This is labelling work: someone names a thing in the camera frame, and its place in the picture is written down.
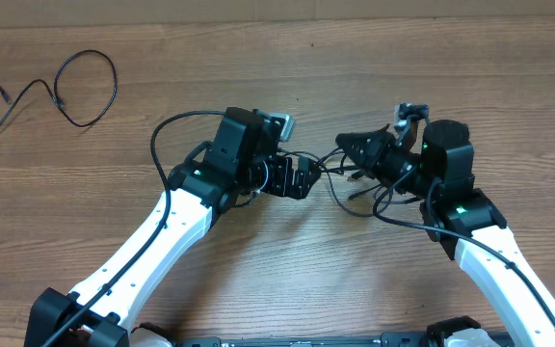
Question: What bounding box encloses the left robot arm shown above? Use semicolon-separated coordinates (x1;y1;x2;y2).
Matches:
24;107;322;347

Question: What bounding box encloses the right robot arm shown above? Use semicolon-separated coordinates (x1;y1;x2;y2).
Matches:
335;120;555;346

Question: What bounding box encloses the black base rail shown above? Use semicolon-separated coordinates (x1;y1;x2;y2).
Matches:
127;315;515;347

